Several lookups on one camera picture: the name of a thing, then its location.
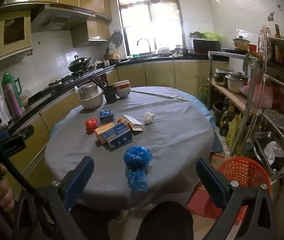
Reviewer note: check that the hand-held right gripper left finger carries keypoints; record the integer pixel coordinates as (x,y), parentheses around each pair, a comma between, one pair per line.
(80,180)

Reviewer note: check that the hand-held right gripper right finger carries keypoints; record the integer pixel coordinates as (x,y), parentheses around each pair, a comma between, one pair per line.
(212,180)

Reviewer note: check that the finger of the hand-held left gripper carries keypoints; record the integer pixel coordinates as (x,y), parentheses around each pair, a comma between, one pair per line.
(1,135)
(21,133)

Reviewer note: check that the red plastic basket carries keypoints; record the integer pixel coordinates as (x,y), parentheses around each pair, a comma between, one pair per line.
(244,172)

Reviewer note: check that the orange cardboard box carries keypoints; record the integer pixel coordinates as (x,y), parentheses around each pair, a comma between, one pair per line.
(101,131)

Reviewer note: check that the red plastic bag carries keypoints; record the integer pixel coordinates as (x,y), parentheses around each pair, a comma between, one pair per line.
(91,124)

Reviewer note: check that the large blue printed box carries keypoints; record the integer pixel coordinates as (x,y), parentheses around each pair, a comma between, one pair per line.
(120,135)

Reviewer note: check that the blue plastic bag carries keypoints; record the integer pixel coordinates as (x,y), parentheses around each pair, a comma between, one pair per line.
(137,157)

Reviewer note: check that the small blue box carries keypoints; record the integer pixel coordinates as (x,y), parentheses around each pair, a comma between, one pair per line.
(106,116)

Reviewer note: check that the white and orange box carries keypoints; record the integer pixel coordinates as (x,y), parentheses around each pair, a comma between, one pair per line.
(132,121)

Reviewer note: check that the white tissue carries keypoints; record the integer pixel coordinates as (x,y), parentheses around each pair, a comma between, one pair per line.
(149,117)

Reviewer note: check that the person's left hand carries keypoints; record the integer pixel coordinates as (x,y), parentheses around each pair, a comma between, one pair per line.
(4,192)

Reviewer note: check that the brown cardboard box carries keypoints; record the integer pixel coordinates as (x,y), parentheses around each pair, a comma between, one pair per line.
(219,158)

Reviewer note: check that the red printed cardboard box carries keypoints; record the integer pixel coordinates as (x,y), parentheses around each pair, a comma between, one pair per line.
(202,205)

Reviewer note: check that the pink thermos bottle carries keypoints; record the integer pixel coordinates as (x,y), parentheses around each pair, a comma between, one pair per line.
(13,105)

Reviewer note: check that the small covered bowl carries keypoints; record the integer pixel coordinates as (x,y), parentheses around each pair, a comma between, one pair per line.
(26,100)

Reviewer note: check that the green thermos jug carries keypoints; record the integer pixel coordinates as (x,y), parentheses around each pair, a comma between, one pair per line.
(11,85)

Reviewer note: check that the yellow plastic bag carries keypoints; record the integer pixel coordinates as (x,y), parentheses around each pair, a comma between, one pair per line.
(234,132)

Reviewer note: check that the grey tablecloth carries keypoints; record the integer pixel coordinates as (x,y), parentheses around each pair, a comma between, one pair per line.
(169,142)

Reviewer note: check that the cooking oil bottles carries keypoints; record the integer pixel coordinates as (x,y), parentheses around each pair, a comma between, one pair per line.
(225,122)

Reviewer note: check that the blue table cover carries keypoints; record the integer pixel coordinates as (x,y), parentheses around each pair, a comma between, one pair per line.
(209,120)

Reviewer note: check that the person's leg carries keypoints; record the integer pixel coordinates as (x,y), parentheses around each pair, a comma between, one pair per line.
(167,220)

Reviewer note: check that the black gas stove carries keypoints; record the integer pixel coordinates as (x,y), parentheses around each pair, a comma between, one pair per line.
(57,82)

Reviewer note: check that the steel basin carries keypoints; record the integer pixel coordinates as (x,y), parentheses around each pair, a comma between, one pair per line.
(260,140)

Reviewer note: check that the black bucket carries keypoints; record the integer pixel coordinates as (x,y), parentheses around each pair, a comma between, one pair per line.
(218,113)

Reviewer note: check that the white plastic bag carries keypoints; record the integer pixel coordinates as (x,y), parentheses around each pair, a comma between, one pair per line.
(273,151)

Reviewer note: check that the white metal basin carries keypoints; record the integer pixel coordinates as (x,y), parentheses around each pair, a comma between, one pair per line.
(92,103)

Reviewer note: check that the plastic wrapped metal pot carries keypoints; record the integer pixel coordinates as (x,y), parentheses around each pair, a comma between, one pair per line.
(88,90)

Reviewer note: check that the glass lid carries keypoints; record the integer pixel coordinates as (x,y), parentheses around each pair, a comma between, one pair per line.
(276,119)

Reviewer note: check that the black wok with lid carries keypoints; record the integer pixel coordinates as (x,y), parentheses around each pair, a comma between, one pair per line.
(78,63)

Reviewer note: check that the black chopstick holder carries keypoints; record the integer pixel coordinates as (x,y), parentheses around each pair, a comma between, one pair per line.
(110,95)

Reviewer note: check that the red rimmed white bowl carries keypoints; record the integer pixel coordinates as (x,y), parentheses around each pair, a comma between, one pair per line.
(122,92)

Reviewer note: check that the steel pot with lid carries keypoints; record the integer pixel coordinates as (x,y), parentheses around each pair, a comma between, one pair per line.
(236,83)

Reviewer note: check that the pink plastic bag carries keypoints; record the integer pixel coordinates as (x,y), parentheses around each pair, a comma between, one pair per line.
(264,95)

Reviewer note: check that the dark cooking pot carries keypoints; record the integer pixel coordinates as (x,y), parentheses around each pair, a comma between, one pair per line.
(220,78)

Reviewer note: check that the long white stick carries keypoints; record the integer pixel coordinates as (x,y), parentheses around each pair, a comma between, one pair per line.
(157,94)

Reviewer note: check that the yellow kitchen base cabinets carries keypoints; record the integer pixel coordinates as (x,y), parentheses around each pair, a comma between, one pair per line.
(157,75)

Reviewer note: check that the metal range hood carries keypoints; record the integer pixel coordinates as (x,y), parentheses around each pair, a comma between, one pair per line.
(57,17)

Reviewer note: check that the wooden cutting board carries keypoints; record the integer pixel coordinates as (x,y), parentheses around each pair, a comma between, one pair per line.
(115,56)

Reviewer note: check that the metal shelf rack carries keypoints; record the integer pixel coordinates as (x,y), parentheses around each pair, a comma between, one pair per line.
(222,53)

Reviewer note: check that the dark microwave oven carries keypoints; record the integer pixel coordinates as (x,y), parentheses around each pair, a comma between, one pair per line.
(205,47)

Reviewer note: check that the metal pot with lid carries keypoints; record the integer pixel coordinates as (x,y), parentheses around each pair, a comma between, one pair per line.
(181,50)

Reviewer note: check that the red cup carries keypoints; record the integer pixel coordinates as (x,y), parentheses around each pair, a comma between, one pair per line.
(252,48)

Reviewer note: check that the white dishes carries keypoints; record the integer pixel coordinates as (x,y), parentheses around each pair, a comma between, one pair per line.
(163,50)

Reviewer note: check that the ceramic pot with lid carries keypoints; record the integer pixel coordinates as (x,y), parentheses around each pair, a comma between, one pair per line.
(241,43)

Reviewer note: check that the light green bundle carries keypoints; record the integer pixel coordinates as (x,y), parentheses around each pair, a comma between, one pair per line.
(212,37)

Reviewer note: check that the clear plastic bottle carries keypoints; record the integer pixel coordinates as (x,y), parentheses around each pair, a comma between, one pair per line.
(264,45)

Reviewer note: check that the leafy green vegetables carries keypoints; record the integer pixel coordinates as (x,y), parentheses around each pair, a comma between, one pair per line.
(195,35)

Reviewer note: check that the dark sauce bottle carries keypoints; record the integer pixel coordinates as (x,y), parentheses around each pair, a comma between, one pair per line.
(278,47)

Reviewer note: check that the curved metal faucet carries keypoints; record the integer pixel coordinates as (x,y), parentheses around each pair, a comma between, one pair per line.
(148,43)

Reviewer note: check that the kitchen window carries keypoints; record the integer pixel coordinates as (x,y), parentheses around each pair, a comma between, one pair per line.
(149,17)

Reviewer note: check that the glass door wall cabinet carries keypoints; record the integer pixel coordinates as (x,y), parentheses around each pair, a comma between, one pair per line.
(14,30)

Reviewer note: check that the small yellow wall cabinet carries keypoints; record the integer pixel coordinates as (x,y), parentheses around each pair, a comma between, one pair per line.
(97,30)

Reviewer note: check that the small wall fan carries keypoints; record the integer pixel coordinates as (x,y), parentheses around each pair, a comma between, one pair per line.
(117,38)

